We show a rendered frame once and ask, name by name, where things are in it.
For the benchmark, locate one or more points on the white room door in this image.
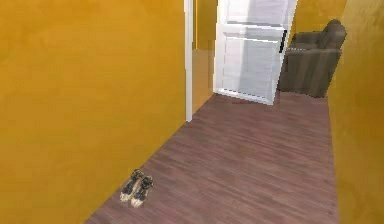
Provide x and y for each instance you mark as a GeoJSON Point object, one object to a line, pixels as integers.
{"type": "Point", "coordinates": [250, 56]}

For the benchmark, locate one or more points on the brown armchair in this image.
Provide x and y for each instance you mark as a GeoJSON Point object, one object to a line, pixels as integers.
{"type": "Point", "coordinates": [313, 63]}

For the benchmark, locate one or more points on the black and beige shoe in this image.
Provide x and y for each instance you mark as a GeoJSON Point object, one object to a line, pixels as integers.
{"type": "Point", "coordinates": [130, 186]}
{"type": "Point", "coordinates": [142, 192]}

